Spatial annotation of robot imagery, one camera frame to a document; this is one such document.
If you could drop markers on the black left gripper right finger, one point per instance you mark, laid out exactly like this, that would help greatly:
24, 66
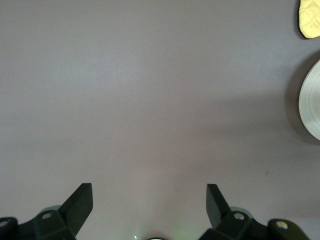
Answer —
215, 207

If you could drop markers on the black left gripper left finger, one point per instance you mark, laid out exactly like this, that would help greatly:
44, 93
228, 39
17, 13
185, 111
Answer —
80, 205

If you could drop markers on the round wooden plate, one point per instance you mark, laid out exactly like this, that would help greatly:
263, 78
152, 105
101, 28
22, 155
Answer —
312, 105

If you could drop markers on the yellow quilted oven mitt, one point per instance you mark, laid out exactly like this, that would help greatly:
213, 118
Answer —
311, 20

